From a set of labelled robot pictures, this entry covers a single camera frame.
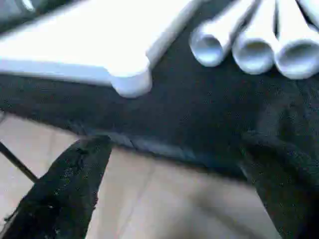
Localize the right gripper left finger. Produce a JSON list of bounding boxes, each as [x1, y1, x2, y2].
[[0, 135, 112, 239]]

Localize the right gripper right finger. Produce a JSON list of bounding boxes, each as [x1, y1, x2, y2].
[[240, 99, 319, 239]]

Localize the white plastic table top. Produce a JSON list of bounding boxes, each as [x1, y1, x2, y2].
[[0, 0, 209, 98]]

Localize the white plastic table leg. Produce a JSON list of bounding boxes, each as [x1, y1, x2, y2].
[[231, 0, 279, 75], [190, 0, 261, 67], [274, 0, 319, 80], [298, 0, 319, 29]]

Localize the thin black rod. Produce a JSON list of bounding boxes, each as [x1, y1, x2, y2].
[[0, 139, 39, 180]]

